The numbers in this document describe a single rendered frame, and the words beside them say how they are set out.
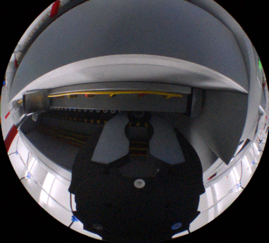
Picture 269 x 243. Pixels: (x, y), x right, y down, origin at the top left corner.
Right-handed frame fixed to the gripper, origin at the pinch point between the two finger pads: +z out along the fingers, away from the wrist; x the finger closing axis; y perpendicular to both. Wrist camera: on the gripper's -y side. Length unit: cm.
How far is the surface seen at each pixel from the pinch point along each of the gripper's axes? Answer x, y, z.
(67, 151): -20.3, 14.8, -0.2
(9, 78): -54, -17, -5
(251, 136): 15.9, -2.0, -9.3
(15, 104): -37.1, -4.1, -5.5
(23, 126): -54, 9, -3
